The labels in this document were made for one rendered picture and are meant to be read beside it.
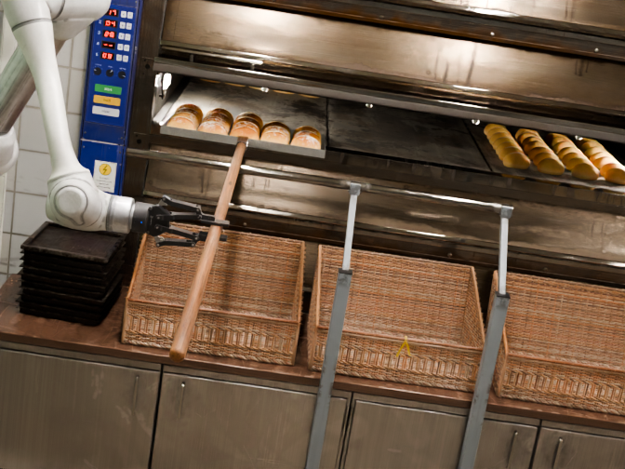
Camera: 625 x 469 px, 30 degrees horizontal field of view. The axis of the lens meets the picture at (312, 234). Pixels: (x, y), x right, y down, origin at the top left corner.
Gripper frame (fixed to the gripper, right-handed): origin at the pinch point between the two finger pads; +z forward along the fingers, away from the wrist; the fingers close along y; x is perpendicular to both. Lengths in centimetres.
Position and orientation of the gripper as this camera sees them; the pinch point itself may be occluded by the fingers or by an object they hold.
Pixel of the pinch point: (214, 229)
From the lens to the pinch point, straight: 290.4
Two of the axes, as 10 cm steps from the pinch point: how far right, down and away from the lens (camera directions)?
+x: -0.1, 2.9, -9.6
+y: -1.6, 9.4, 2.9
